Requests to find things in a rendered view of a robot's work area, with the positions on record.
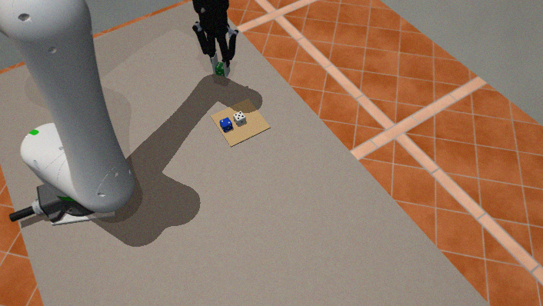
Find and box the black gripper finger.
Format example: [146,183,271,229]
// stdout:
[215,26,238,77]
[192,22,218,74]

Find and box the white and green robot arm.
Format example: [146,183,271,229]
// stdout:
[0,0,135,223]

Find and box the blue die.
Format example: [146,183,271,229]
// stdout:
[220,118,233,132]

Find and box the tan square mat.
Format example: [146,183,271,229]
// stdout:
[211,99,271,147]

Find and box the green die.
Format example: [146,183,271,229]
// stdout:
[215,62,225,77]

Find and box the white die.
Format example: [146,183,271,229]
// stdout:
[233,111,246,126]

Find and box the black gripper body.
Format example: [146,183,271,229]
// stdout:
[198,11,230,38]

